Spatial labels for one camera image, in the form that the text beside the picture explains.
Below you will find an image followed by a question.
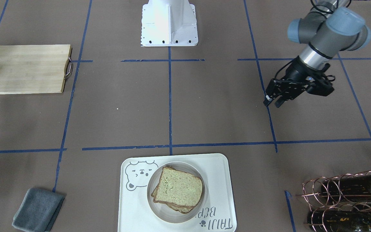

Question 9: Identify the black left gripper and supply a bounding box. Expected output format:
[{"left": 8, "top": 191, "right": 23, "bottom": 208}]
[{"left": 263, "top": 57, "right": 317, "bottom": 108}]

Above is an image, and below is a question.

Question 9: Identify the bread slice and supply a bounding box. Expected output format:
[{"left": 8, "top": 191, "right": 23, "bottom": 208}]
[
  {"left": 153, "top": 167, "right": 203, "bottom": 208},
  {"left": 151, "top": 165, "right": 194, "bottom": 214}
]

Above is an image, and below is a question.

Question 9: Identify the white round plate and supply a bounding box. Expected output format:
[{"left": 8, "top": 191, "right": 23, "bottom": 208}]
[{"left": 147, "top": 161, "right": 206, "bottom": 224}]

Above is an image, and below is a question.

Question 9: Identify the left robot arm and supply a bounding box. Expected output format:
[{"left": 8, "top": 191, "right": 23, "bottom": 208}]
[{"left": 263, "top": 0, "right": 371, "bottom": 108}]

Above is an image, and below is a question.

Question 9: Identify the cream bear print tray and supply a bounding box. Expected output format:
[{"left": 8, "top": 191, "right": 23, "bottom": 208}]
[{"left": 117, "top": 153, "right": 237, "bottom": 232}]

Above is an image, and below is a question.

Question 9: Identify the wooden cutting board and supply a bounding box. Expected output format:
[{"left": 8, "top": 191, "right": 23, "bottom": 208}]
[{"left": 0, "top": 44, "right": 73, "bottom": 94}]

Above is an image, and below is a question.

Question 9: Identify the grey folded cloth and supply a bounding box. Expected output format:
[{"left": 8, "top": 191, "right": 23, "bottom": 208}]
[{"left": 12, "top": 188, "right": 65, "bottom": 232}]

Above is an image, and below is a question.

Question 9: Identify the dark green wine bottle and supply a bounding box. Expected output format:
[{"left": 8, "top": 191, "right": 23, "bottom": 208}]
[{"left": 321, "top": 175, "right": 371, "bottom": 202}]

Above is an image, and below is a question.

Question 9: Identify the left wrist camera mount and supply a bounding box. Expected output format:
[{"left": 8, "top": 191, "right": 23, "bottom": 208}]
[{"left": 306, "top": 63, "right": 336, "bottom": 97}]

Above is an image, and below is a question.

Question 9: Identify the copper wire bottle rack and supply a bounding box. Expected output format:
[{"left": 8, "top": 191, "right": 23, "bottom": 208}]
[{"left": 299, "top": 170, "right": 371, "bottom": 232}]

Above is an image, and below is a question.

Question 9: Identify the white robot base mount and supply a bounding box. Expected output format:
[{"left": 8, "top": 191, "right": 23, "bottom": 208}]
[{"left": 140, "top": 0, "right": 199, "bottom": 47}]

